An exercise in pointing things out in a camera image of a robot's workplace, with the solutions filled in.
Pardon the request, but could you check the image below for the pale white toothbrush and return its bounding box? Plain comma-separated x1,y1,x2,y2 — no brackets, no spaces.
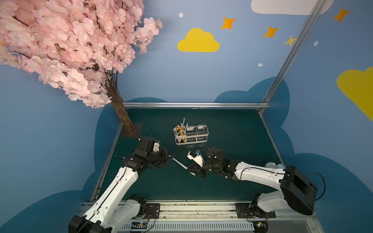
173,158,196,176

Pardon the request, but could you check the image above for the yellow toothbrush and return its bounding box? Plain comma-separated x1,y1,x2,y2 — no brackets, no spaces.
178,125,186,143

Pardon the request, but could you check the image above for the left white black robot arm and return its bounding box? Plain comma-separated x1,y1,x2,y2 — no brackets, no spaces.
68,137,173,233

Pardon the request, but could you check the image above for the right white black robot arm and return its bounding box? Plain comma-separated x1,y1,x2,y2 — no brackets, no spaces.
187,147,318,218

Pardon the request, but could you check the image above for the white toothbrush holder rack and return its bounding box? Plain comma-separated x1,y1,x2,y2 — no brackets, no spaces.
173,123,209,146

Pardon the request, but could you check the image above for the small metal can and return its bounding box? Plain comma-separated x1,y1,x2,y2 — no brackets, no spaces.
265,162,278,169

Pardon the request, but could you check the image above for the left green circuit board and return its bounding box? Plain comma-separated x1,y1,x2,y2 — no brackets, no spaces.
129,222,149,233

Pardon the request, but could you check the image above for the green circuit board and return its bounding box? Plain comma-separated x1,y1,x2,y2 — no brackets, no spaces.
129,222,149,233
253,222,268,233

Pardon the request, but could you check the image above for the right green circuit board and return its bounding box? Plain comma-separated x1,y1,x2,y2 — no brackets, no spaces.
253,222,268,233

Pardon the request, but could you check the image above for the pink cherry blossom tree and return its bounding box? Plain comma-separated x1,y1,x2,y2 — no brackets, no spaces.
1,0,163,134

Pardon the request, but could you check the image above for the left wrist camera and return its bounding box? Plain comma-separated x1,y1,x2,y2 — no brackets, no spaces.
153,142,160,152

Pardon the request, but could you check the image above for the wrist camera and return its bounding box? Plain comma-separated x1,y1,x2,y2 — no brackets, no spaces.
153,142,160,152
187,150,204,167

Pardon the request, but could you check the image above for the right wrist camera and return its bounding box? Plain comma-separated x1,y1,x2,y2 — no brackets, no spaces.
187,150,204,167

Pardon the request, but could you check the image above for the tree base plate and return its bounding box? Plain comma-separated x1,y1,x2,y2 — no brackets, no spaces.
119,123,143,138

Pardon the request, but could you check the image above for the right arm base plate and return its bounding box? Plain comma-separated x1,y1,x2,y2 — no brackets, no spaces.
235,203,276,218

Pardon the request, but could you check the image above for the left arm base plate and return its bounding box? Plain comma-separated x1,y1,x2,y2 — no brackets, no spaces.
139,203,160,219

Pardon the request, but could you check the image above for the aluminium frame back bar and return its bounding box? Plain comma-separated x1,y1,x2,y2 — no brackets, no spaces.
123,102,270,109

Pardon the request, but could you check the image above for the aluminium rail front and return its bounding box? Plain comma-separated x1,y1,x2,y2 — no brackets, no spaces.
71,200,324,233

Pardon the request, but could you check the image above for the aluminium frame upright post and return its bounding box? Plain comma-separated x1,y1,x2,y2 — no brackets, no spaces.
262,0,326,107

